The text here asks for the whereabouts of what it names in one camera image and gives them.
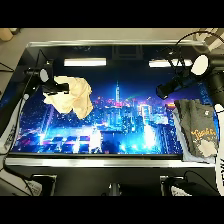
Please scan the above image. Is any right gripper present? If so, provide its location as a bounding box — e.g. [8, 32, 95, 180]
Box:
[155, 79, 180, 100]

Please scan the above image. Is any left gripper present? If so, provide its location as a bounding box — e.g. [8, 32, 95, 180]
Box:
[41, 82, 71, 95]

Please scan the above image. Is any cream garment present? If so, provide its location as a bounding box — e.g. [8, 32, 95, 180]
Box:
[42, 75, 94, 120]

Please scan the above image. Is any grey T-shirt with yellow print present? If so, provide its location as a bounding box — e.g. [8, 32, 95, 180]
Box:
[173, 98, 220, 160]

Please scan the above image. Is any black cable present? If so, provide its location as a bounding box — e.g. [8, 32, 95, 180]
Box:
[174, 30, 224, 73]

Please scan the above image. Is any silver frame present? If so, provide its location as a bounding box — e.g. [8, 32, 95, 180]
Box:
[4, 39, 224, 197]

